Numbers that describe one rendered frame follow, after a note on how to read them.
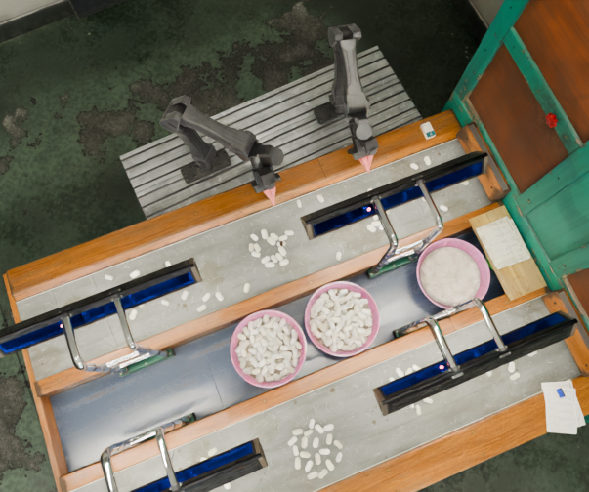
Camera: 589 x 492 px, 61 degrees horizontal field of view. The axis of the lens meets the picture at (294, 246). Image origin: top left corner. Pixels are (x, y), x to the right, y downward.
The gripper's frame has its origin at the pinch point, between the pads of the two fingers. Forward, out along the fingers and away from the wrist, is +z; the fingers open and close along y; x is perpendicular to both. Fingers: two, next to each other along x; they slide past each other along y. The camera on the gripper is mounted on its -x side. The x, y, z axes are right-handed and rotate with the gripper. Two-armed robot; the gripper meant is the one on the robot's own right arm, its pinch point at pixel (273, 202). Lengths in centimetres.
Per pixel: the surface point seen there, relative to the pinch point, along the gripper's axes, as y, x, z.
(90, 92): -65, 149, -46
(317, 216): 8.7, -30.6, -2.4
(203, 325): -38.7, -12.6, 29.1
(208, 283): -32.3, -1.6, 19.8
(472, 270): 60, -21, 45
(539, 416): 57, -58, 84
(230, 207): -14.9, 11.9, 0.1
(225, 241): -21.2, 6.7, 10.1
